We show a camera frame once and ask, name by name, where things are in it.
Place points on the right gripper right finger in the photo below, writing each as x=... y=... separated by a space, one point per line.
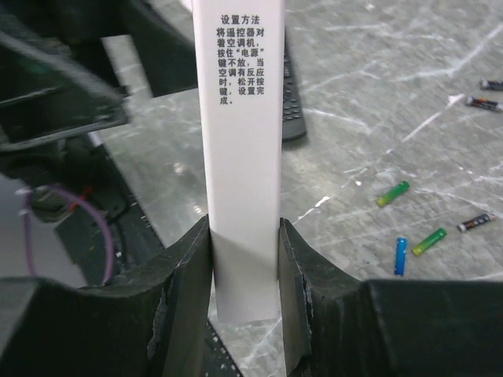
x=336 y=325

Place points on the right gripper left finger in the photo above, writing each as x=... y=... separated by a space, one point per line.
x=149 y=321

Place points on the green battery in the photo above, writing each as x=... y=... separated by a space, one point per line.
x=429 y=241
x=392 y=194

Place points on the black TV remote control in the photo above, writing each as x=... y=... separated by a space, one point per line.
x=293 y=124

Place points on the white slim remote control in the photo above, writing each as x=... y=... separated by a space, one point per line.
x=240 y=59

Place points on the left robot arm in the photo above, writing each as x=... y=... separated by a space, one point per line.
x=57 y=80

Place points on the black battery by blue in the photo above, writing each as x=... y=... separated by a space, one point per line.
x=476 y=222

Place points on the black battery near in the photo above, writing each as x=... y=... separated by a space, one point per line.
x=483 y=103

